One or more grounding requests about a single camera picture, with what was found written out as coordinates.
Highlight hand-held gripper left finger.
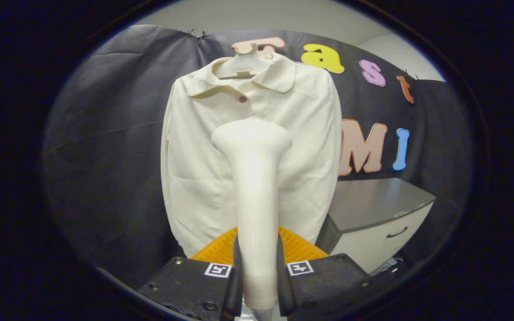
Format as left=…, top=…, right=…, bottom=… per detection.
left=137, top=226, right=243, bottom=321

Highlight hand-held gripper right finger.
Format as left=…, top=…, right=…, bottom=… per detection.
left=276, top=226, right=389, bottom=319

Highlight white garment steamer head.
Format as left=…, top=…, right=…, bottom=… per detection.
left=211, top=117, right=293, bottom=311

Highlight cream button-up shirt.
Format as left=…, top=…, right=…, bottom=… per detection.
left=161, top=53, right=343, bottom=259

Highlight white clothes hanger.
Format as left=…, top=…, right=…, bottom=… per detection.
left=216, top=42, right=272, bottom=80

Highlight grey and white cabinet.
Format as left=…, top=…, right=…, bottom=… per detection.
left=315, top=177, right=436, bottom=275

